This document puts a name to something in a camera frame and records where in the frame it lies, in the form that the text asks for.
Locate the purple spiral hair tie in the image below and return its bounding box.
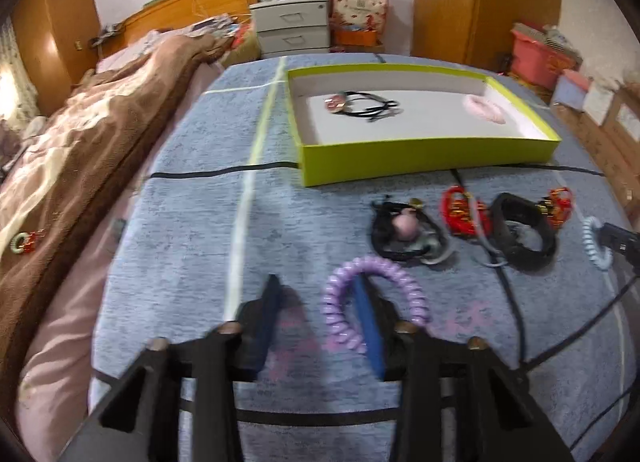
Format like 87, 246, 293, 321
321, 256, 430, 354

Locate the patterned pillow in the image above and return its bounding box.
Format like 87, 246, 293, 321
190, 14, 261, 66

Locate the black hair tie with ball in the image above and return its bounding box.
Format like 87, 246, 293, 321
370, 199, 453, 265

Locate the pink bedsheet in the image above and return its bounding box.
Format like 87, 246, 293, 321
12, 60, 226, 448

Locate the orange box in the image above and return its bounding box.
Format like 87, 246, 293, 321
332, 27, 378, 48

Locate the floral curtain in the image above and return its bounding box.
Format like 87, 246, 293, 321
0, 22, 38, 133

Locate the red floral bag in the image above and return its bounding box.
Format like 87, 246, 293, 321
330, 0, 390, 40

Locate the brown blanket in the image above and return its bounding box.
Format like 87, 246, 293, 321
0, 30, 228, 423

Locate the black hair tie with charm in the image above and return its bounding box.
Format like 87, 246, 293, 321
325, 91, 401, 123

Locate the translucent blue hair band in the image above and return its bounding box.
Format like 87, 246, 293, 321
467, 195, 508, 269

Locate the white nightstand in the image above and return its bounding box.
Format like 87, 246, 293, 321
249, 0, 332, 59

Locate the wooden door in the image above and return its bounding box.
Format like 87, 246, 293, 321
12, 0, 101, 116

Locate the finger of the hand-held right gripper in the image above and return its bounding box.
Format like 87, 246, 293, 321
601, 222, 640, 268

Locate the blue-grey bed cover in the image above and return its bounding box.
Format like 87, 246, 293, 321
87, 55, 636, 462

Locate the light blue spiral hair tie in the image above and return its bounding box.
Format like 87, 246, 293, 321
581, 216, 613, 269

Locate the black wristband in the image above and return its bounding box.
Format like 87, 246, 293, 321
487, 192, 557, 271

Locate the pink plastic basket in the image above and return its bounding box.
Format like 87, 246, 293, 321
510, 27, 583, 89

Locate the red knotted bracelet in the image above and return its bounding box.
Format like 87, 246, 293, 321
440, 185, 488, 238
535, 186, 575, 229

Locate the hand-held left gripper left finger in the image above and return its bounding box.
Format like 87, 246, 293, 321
60, 273, 283, 462

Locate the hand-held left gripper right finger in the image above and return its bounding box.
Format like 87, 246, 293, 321
350, 275, 576, 462

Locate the flat cardboard box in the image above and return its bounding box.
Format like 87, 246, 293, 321
575, 92, 640, 213

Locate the wooden wardrobe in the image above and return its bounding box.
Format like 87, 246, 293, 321
412, 0, 563, 74

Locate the yellow-green cardboard box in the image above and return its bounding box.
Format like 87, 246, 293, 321
286, 64, 562, 188

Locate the pink spiral hair tie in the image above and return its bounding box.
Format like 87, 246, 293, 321
464, 95, 507, 125

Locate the white box with pink lid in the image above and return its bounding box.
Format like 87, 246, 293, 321
552, 70, 596, 113

